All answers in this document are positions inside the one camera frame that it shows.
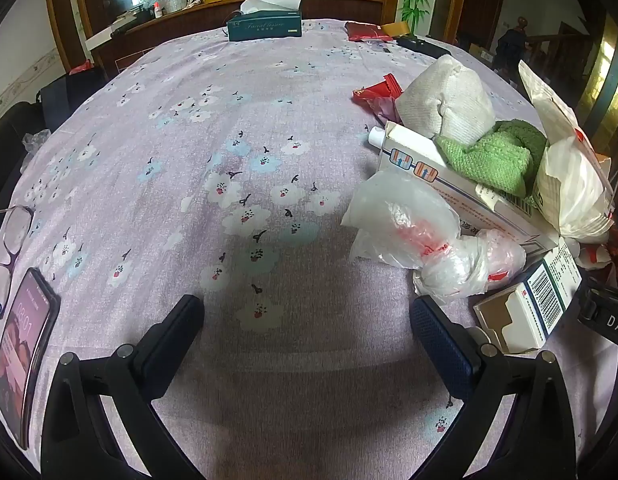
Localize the long white medicine box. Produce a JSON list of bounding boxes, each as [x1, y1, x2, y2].
[[380, 122, 560, 252]]

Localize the floral lilac tablecloth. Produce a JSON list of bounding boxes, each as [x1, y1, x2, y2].
[[0, 17, 618, 480]]

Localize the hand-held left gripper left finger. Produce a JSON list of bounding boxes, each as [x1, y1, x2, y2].
[[40, 294, 206, 480]]

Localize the white paper bag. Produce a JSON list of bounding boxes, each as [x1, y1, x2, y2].
[[518, 60, 615, 247]]

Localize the small white medicine box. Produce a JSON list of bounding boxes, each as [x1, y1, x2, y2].
[[472, 239, 582, 356]]

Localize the white sock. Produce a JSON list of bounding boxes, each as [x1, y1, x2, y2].
[[395, 54, 496, 140]]

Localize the golden pillar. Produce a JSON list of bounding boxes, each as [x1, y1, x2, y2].
[[576, 10, 618, 148]]

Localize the flat red packet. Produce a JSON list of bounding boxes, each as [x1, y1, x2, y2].
[[345, 21, 394, 43]]

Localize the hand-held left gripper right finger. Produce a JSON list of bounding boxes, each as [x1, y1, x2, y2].
[[409, 295, 577, 480]]

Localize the black bag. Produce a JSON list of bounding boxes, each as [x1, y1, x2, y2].
[[36, 66, 110, 131]]

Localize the eyeglasses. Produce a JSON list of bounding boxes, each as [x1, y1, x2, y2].
[[0, 204, 36, 320]]

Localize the green towel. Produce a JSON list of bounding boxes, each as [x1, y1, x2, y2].
[[434, 119, 547, 198]]

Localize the dark green tissue box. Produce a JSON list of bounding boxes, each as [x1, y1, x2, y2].
[[226, 0, 303, 42]]

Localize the dark jacket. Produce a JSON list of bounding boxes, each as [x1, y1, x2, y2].
[[496, 27, 529, 70]]

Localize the black pouch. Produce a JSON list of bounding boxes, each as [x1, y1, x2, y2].
[[395, 35, 452, 59]]

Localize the crumpled clear plastic bag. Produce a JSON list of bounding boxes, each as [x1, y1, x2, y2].
[[21, 129, 52, 155]]

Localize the red snack wrapper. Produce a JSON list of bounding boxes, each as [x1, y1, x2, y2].
[[352, 74, 405, 125]]

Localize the wooden sideboard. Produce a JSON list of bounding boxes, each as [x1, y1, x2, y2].
[[81, 0, 390, 81]]

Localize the clear plastic bag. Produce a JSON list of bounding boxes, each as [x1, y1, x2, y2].
[[340, 169, 462, 267], [21, 129, 52, 155], [413, 229, 527, 306]]

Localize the smartphone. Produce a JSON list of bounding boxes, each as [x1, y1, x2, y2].
[[0, 267, 62, 451]]

